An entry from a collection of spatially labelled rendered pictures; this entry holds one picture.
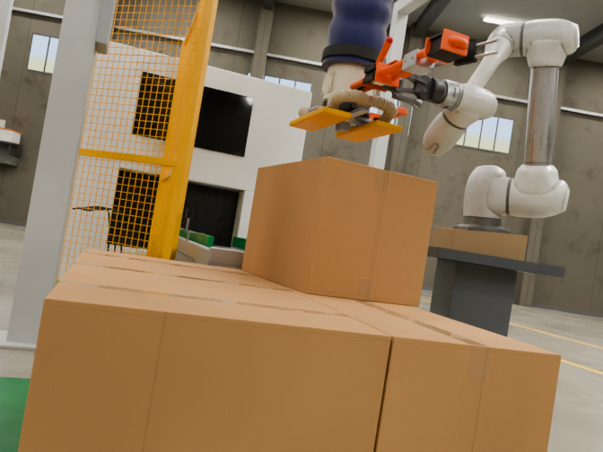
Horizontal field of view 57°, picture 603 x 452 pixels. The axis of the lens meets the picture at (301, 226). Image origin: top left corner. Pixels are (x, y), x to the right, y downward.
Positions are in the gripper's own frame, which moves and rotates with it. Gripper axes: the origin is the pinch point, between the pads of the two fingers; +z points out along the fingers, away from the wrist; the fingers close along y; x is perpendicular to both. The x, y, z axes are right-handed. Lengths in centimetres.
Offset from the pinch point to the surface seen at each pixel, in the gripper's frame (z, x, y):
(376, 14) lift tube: -1.4, 16.0, -25.3
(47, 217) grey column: 97, 133, 62
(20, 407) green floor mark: 89, 48, 123
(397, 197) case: -9.1, -4.0, 36.4
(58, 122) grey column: 99, 133, 17
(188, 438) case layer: 56, -62, 89
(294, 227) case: 18, 10, 50
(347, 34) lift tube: 6.9, 18.2, -16.8
